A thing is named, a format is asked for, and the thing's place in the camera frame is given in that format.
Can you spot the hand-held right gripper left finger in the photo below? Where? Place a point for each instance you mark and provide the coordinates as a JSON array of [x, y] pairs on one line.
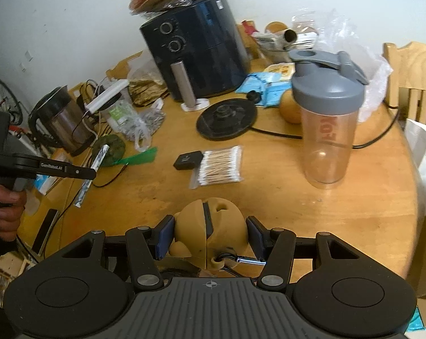
[[165, 236]]

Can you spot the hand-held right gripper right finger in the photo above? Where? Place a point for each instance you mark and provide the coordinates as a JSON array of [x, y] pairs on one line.
[[257, 236]]

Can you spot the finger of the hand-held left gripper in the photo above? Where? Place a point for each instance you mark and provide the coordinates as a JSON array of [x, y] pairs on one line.
[[68, 171]]

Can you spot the marbled grey strip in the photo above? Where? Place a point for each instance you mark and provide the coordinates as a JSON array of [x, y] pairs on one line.
[[100, 157]]

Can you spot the person's left hand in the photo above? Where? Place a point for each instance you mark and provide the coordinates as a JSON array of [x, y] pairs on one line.
[[11, 197]]

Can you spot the blue tissue pack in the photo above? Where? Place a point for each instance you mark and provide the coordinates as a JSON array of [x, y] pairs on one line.
[[47, 185]]

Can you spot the stainless steel electric kettle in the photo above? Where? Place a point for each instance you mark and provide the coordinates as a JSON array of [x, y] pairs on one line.
[[63, 123]]

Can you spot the green mesh bag of rounds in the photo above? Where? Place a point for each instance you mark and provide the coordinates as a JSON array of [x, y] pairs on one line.
[[115, 150]]

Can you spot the black smartphone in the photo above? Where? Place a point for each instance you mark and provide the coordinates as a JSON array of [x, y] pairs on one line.
[[45, 231]]

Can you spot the bicycle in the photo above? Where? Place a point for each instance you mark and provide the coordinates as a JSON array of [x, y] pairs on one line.
[[1, 99]]

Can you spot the clear jar with green label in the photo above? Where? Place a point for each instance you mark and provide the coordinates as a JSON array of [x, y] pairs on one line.
[[119, 113]]

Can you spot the pack of cotton swabs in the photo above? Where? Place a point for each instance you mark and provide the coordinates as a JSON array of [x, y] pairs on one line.
[[218, 167]]

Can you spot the small black card box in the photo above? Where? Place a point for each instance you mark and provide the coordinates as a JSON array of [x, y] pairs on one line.
[[188, 160]]

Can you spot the clear bag of dark seeds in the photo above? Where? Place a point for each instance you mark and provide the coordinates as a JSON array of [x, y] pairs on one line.
[[145, 123]]

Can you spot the bag of brown dried food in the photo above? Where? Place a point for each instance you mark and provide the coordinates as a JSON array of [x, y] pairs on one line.
[[145, 84]]

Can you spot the brown cardboard piece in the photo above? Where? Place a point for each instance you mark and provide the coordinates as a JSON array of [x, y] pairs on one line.
[[121, 65]]

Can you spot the black kettle base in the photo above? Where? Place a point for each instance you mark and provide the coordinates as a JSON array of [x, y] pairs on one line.
[[227, 120]]

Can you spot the orange round fruit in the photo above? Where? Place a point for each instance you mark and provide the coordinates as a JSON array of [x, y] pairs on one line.
[[290, 107]]

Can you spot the small black knob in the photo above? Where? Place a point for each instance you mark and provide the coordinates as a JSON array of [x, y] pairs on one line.
[[253, 96]]

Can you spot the clear shaker bottle grey lid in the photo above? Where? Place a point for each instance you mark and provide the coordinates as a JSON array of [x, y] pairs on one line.
[[325, 113]]

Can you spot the blue wipes pack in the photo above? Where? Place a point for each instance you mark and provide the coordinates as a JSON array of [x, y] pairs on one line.
[[253, 83], [276, 93]]

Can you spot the yellow packet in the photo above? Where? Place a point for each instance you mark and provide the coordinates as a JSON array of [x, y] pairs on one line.
[[279, 69]]

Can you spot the black air fryer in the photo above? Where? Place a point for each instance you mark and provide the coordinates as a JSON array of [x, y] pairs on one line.
[[205, 42]]

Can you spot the round wooden object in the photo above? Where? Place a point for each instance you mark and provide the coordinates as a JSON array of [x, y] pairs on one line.
[[275, 27]]

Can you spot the clear plastic bag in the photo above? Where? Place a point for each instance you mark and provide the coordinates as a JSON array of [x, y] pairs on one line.
[[343, 35]]

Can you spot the wooden chair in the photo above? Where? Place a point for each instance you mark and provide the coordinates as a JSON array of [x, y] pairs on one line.
[[414, 74]]

